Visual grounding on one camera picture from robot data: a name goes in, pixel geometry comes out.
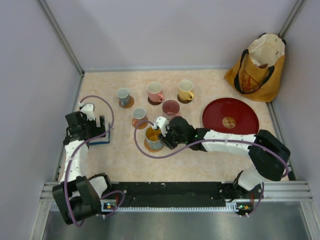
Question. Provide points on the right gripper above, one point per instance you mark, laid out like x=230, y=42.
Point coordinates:
x=165, y=140

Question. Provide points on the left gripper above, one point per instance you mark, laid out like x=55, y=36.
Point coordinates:
x=97, y=130

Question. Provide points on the tall pink ghost mug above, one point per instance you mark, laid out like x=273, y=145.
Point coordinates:
x=171, y=109

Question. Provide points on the blue mug yellow inside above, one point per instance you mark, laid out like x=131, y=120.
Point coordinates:
x=151, y=135

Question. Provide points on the dark walnut coaster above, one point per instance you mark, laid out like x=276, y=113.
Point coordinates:
x=154, y=103
x=183, y=101

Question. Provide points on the woven rattan coaster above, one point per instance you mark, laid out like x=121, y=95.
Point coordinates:
x=150, y=149

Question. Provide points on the light wood coaster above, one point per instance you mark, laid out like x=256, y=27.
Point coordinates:
x=130, y=103
x=139, y=123

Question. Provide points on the grey blue mug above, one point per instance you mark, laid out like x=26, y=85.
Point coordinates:
x=123, y=95

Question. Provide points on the small pink mug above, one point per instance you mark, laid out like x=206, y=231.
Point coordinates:
x=139, y=115

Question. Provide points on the pink mug white inside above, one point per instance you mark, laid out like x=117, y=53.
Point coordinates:
x=155, y=93

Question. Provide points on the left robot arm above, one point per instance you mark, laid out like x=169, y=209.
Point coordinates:
x=78, y=197

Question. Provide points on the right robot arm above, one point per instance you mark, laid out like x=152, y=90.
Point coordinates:
x=269, y=156

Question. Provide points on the blue white razor box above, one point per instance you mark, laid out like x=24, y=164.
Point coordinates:
x=103, y=139

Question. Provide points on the red round tray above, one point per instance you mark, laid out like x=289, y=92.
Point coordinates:
x=231, y=116

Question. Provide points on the yellow tote bag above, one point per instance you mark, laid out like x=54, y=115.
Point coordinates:
x=257, y=73

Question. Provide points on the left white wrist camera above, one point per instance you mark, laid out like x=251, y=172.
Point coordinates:
x=88, y=110

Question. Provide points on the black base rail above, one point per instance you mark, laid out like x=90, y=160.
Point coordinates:
x=181, y=194

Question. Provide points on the left aluminium frame post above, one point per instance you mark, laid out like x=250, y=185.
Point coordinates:
x=60, y=35

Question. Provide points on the aluminium frame post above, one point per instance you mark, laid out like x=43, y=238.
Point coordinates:
x=291, y=17
x=60, y=35

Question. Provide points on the right aluminium frame post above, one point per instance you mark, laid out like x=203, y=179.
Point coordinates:
x=291, y=17

